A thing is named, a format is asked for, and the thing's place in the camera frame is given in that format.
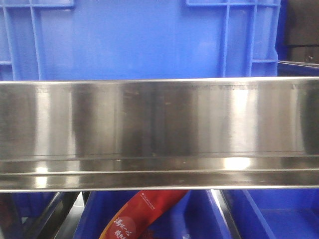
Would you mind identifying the stainless steel shelf rail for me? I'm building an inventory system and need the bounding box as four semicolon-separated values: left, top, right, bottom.
0;77;319;192

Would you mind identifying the blue bin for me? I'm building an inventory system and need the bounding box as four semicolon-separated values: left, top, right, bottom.
73;190;232;239
223;189;319;239

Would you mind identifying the red snack package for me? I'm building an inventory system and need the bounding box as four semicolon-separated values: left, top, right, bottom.
99;190;188;239

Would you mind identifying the blue bin lower right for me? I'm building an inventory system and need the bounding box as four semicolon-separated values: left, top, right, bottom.
223;189;319;239

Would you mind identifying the blue bin lower middle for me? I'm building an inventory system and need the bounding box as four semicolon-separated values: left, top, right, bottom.
73;190;232;239

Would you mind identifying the large blue plastic crate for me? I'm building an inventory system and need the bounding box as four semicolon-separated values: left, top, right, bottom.
0;0;281;81

